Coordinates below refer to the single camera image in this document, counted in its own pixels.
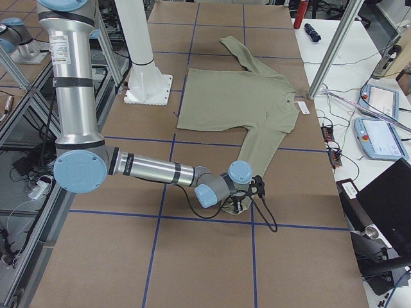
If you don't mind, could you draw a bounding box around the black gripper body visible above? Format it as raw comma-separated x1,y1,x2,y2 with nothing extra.
231,175,265,212

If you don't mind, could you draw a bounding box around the olive green long-sleeve shirt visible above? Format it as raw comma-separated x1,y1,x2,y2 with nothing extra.
176,35,297,216

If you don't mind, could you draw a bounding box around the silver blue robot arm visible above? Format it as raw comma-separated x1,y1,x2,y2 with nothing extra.
37,1,264,209

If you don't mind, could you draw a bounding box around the small orange circuit board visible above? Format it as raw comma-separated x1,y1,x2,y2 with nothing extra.
321,126,335,142

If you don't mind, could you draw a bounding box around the white paper shirt tag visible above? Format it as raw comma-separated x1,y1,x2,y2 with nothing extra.
297,101,310,115

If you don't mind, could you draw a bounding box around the lower blue teach pendant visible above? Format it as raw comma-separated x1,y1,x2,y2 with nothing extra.
354,118,409,161

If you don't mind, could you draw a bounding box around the blue teach pendant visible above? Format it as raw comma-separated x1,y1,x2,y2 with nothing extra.
358,84,399,120
354,118,409,161

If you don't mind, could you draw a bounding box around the black laptop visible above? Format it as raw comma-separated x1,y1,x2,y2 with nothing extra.
356,158,410,255

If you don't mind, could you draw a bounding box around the upper blue teach pendant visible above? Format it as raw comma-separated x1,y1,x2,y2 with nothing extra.
358,84,399,120

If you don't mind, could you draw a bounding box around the dark blue folded umbrella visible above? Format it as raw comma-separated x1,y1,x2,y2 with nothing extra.
304,23,321,43

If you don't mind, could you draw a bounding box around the red cylinder bottle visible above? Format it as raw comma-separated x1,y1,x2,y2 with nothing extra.
293,0,309,30

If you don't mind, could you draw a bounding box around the white power strip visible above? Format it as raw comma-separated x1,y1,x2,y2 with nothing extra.
28,180,51,200

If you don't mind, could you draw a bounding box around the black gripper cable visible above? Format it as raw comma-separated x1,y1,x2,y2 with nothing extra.
178,184,278,233

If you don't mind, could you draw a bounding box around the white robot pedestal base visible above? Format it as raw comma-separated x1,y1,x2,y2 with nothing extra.
115,0,173,106

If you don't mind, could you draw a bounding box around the aluminium frame post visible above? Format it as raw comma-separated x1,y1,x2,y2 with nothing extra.
308,0,364,100

